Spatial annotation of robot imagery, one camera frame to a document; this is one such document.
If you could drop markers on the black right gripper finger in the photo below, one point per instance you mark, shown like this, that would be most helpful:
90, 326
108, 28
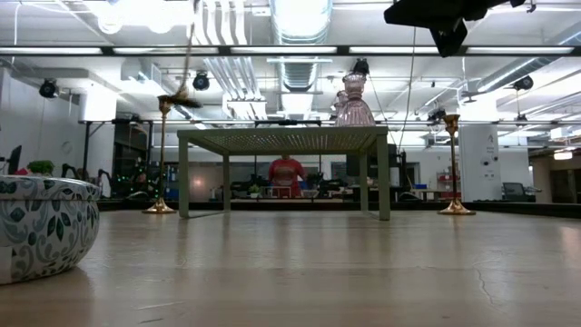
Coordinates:
406, 14

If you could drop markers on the dark computer monitor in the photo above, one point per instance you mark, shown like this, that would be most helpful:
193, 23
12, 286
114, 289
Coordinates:
15, 159

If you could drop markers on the green perforated metal shelf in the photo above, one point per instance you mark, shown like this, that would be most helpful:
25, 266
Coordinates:
281, 138

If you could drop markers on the pink ribbed glass candle holder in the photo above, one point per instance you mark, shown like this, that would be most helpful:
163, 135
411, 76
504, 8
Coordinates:
340, 97
355, 113

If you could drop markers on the silver ceiling duct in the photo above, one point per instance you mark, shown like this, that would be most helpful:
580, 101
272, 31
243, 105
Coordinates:
299, 27

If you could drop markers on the person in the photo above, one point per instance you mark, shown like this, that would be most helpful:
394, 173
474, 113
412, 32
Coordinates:
286, 175

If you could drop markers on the white column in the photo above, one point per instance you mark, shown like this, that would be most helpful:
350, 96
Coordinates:
476, 172

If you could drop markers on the teal leaf patterned candle tin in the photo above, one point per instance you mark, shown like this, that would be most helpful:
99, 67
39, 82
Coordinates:
45, 227

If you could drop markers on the black office chair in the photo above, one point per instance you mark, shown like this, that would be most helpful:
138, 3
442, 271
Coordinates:
515, 190

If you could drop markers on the black aluminium table frame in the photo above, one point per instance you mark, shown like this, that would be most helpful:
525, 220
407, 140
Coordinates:
499, 209

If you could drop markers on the small background green plant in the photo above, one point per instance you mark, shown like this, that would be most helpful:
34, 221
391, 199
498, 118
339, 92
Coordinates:
41, 167

